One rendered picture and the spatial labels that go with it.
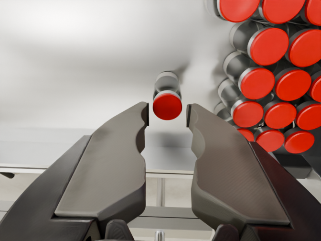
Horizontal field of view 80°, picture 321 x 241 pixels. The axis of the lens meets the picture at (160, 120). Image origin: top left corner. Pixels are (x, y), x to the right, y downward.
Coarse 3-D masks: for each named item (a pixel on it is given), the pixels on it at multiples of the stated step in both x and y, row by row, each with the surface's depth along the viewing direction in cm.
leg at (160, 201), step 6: (162, 180) 118; (162, 186) 114; (162, 192) 111; (162, 198) 107; (156, 204) 106; (162, 204) 104; (156, 234) 91; (162, 234) 91; (156, 240) 89; (162, 240) 89
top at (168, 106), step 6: (162, 96) 13; (168, 96) 13; (174, 96) 13; (156, 102) 13; (162, 102) 13; (168, 102) 13; (174, 102) 13; (180, 102) 13; (156, 108) 13; (162, 108) 13; (168, 108) 13; (174, 108) 13; (180, 108) 13; (156, 114) 14; (162, 114) 14; (168, 114) 14; (174, 114) 13
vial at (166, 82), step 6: (168, 72) 16; (156, 78) 16; (162, 78) 15; (168, 78) 15; (174, 78) 15; (156, 84) 15; (162, 84) 14; (168, 84) 14; (174, 84) 14; (156, 90) 14; (162, 90) 14; (168, 90) 13; (174, 90) 14; (180, 90) 14; (156, 96) 13; (180, 96) 14
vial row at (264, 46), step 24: (264, 0) 10; (288, 0) 10; (240, 24) 14; (264, 24) 12; (240, 48) 13; (264, 48) 11; (240, 72) 13; (264, 72) 12; (240, 96) 14; (264, 96) 13; (240, 120) 14
